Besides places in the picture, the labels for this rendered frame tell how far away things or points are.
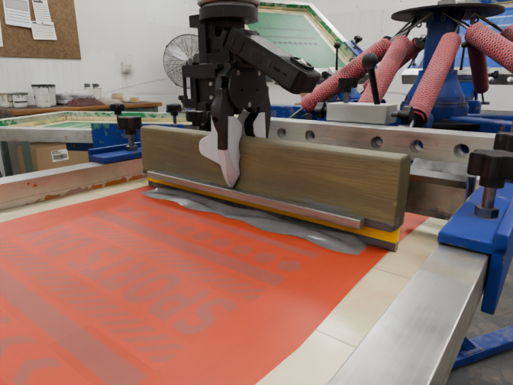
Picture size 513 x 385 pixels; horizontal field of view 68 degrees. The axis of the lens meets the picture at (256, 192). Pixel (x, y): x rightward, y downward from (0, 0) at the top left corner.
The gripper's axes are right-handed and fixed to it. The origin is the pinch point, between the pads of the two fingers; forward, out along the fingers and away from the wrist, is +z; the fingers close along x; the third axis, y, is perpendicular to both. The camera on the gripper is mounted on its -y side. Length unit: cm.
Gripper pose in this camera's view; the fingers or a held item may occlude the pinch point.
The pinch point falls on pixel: (246, 175)
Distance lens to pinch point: 50.3
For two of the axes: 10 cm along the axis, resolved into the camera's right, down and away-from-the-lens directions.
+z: 0.1, 9.6, 2.8
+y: -7.9, -1.6, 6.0
